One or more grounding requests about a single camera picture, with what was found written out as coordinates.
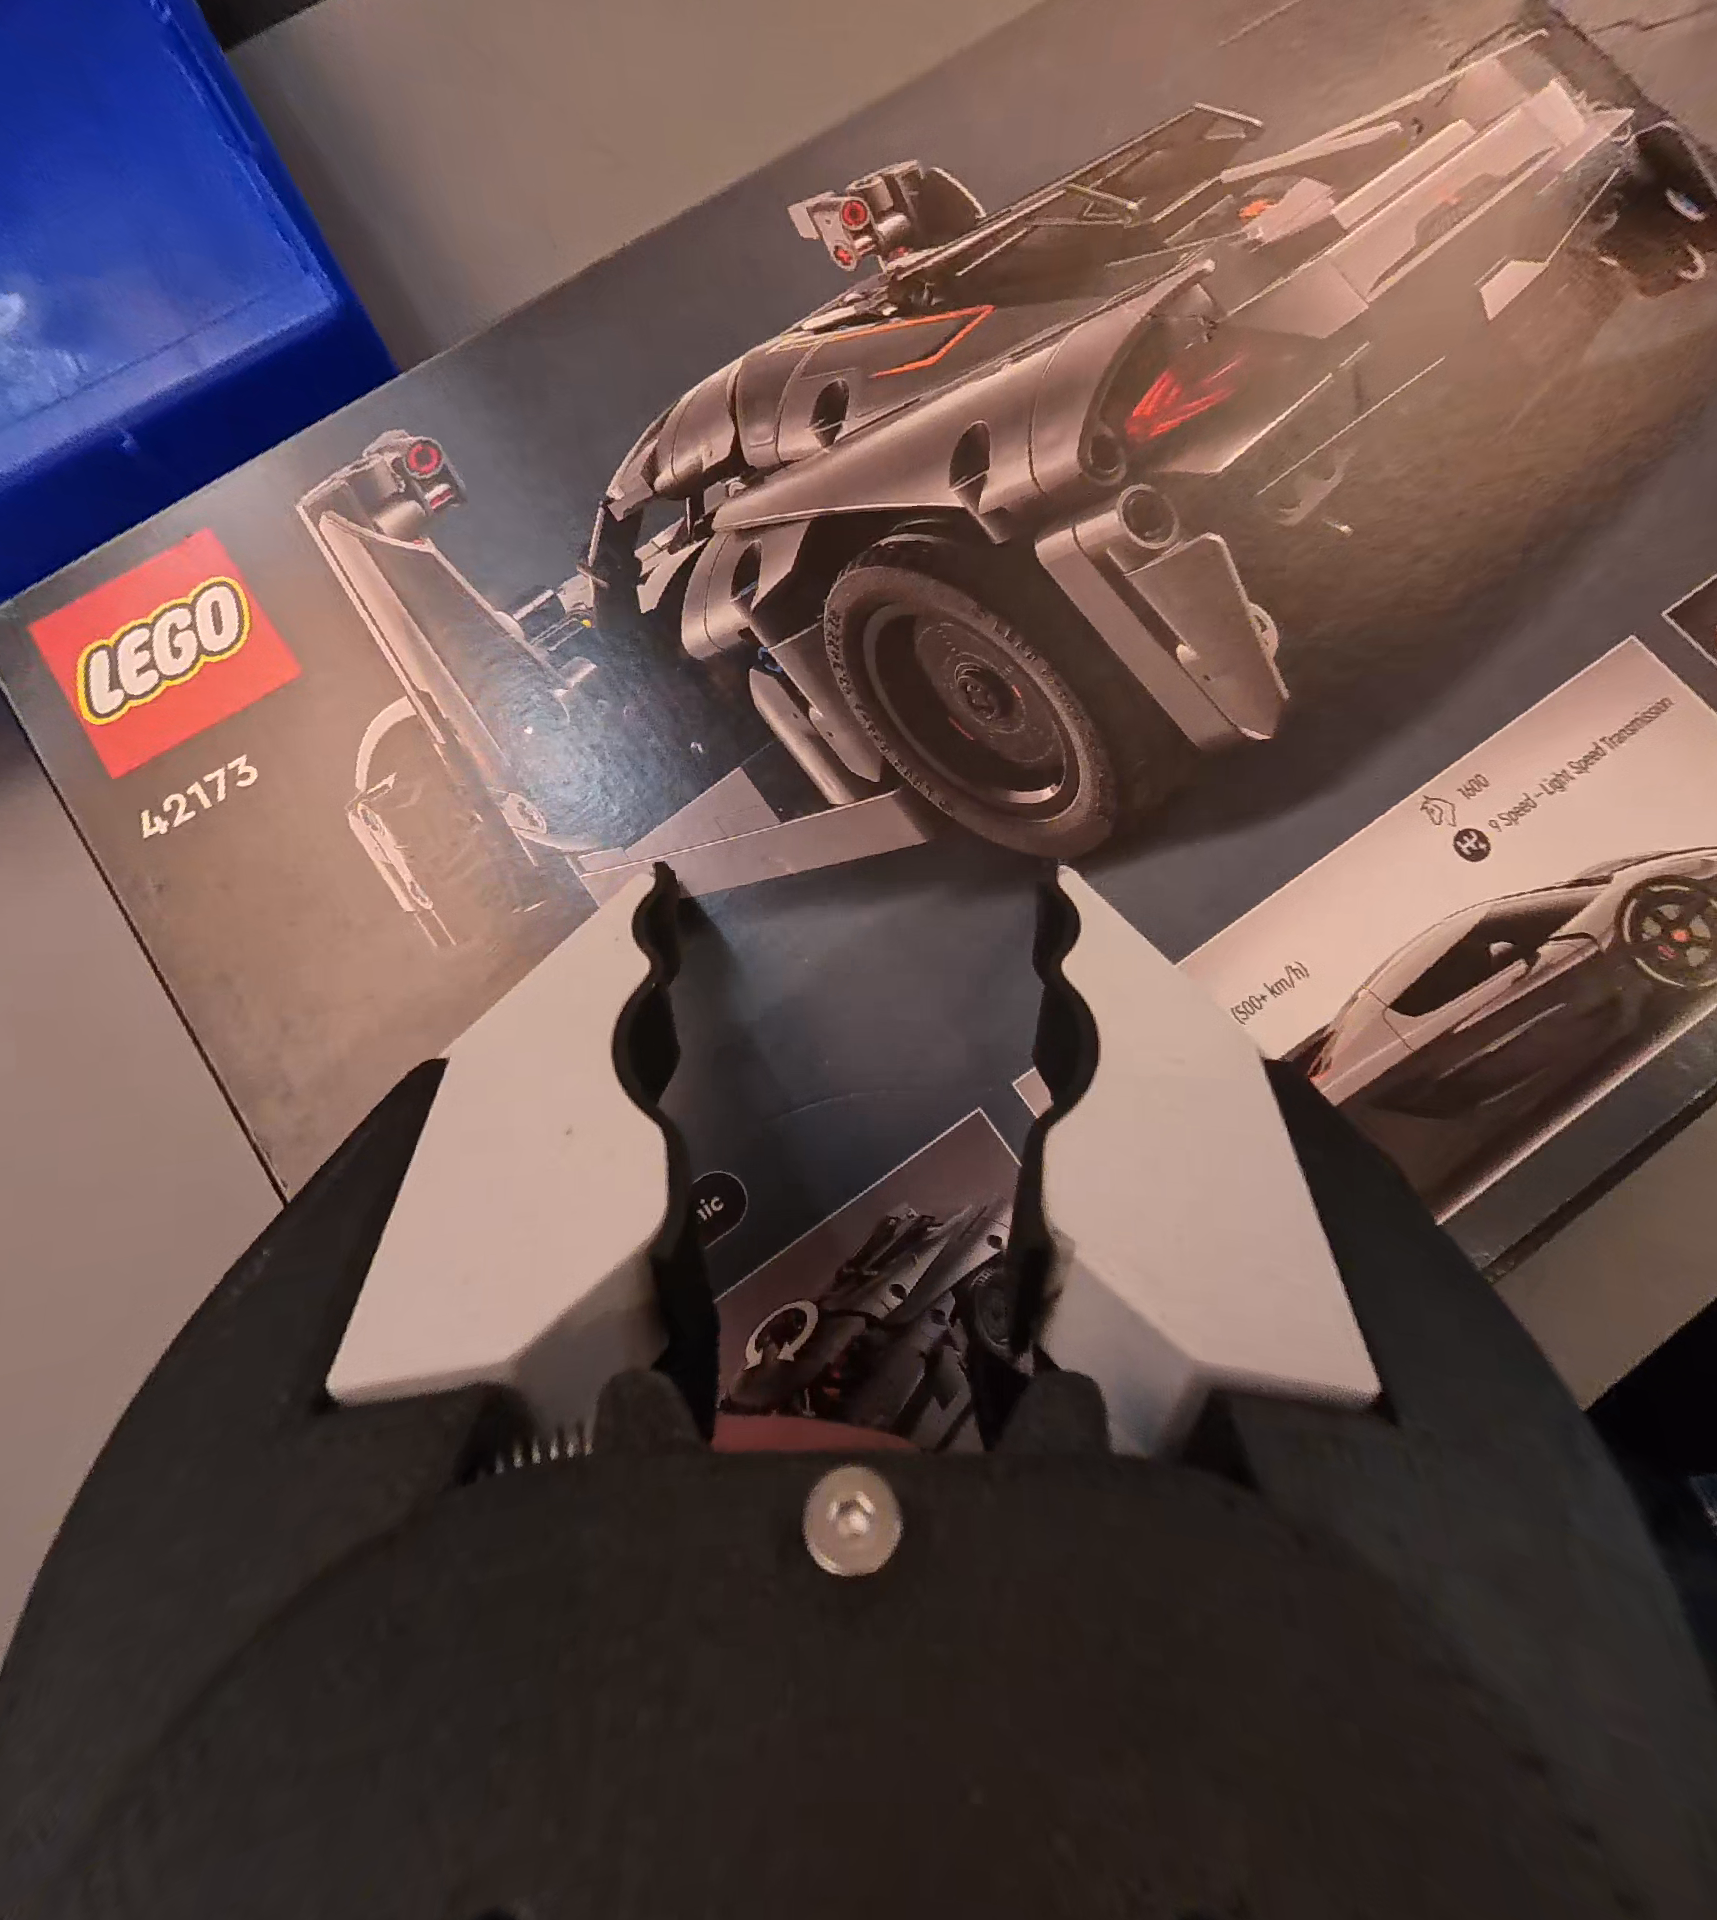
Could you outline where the blue plastic bin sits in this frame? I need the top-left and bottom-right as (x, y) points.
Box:
(0, 0), (351, 707)

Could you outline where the dark lego set box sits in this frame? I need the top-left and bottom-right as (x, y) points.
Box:
(0, 0), (1717, 1453)

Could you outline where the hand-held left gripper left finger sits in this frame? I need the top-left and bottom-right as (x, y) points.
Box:
(325, 861), (721, 1432)

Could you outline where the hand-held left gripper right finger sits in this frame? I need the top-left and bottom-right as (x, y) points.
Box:
(997, 864), (1388, 1445)

